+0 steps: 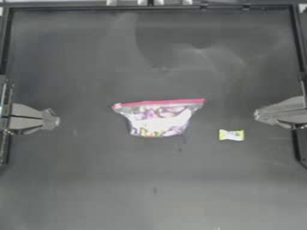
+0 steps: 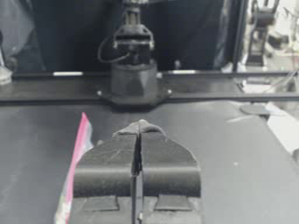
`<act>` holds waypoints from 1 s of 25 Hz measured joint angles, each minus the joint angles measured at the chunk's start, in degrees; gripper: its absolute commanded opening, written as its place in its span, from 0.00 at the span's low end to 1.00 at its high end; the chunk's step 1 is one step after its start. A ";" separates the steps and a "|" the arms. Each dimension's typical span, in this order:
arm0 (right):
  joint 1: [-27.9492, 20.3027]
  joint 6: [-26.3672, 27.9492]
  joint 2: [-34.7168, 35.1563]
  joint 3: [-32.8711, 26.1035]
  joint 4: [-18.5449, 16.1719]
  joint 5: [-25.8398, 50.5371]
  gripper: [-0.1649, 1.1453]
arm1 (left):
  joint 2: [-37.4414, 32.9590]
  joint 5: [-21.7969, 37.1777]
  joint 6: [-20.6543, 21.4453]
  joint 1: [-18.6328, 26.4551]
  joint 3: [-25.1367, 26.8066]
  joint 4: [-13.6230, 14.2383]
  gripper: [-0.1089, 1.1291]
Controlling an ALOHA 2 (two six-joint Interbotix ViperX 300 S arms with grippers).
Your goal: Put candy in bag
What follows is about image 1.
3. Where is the green white candy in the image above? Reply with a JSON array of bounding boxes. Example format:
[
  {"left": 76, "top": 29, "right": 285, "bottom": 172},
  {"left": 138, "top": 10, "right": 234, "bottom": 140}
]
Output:
[{"left": 218, "top": 128, "right": 245, "bottom": 142}]

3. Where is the clear bag with pink zip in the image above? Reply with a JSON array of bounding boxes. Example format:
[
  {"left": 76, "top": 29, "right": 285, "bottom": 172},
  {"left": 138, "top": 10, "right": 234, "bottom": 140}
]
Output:
[{"left": 110, "top": 98, "right": 206, "bottom": 138}]

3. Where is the black table frame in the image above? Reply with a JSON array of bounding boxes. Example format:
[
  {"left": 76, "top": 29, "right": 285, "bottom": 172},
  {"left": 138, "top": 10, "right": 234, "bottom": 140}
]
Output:
[{"left": 0, "top": 1, "right": 307, "bottom": 100}]

